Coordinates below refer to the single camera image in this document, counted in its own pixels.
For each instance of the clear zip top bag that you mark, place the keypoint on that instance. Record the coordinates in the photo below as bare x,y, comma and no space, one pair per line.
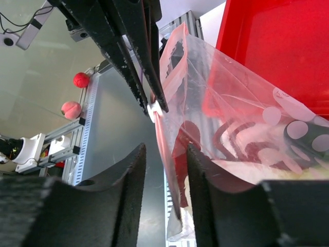
208,88

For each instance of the pink toy peach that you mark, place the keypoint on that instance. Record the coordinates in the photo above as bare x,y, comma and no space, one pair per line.
71,110

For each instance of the slotted cable duct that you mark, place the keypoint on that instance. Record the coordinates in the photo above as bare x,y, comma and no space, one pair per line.
78,169

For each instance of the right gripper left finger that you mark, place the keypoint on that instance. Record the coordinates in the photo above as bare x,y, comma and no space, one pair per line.
101,211

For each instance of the white background robot part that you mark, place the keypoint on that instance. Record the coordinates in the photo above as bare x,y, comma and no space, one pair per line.
24,152

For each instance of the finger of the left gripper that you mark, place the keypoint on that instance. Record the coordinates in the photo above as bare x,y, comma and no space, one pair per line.
142,34
93,17

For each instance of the green avocado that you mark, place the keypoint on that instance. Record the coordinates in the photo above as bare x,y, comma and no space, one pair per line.
309,138

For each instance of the red toy ball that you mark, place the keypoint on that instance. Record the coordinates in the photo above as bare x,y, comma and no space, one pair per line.
81,80

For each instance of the grey camera on boom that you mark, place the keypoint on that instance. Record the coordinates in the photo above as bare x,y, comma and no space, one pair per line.
23,37

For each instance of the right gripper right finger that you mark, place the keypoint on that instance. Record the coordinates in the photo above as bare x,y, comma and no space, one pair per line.
230,212

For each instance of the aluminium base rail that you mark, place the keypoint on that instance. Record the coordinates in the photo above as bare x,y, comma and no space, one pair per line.
193,24

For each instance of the red plastic tray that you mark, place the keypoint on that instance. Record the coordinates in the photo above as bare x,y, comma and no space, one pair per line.
285,42

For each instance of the red toy lobster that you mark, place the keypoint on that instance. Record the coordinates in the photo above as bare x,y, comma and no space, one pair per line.
251,153

